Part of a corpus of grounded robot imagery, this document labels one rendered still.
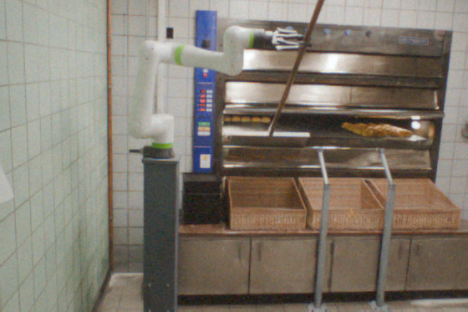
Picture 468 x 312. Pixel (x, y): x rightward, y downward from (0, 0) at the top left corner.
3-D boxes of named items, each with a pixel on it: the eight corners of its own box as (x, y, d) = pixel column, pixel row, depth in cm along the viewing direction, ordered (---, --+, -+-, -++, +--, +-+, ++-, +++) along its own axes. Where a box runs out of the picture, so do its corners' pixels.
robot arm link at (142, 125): (121, 136, 235) (132, 37, 221) (144, 133, 248) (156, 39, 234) (137, 143, 228) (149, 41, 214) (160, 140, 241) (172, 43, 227)
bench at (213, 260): (167, 273, 363) (168, 207, 353) (438, 269, 388) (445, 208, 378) (164, 309, 307) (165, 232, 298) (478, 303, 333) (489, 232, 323)
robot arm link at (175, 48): (154, 62, 237) (156, 39, 234) (171, 63, 247) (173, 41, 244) (177, 67, 226) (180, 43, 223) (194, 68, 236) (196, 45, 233)
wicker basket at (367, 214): (295, 208, 362) (297, 176, 358) (358, 208, 368) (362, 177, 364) (311, 230, 315) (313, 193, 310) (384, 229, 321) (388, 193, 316)
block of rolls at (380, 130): (339, 126, 434) (340, 121, 433) (384, 128, 439) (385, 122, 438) (363, 136, 375) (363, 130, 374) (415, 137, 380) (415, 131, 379)
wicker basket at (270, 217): (224, 208, 356) (225, 176, 352) (291, 208, 362) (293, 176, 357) (229, 230, 308) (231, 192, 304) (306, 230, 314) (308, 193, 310)
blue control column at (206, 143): (190, 203, 551) (194, 30, 515) (202, 203, 553) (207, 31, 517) (190, 274, 362) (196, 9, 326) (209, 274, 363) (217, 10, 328)
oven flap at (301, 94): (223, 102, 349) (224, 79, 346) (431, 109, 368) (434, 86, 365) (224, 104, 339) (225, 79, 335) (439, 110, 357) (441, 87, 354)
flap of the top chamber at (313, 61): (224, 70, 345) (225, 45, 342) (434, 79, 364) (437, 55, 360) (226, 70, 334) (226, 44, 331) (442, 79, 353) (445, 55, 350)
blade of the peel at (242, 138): (309, 136, 304) (308, 132, 305) (231, 135, 299) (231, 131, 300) (297, 156, 337) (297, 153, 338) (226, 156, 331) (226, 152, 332)
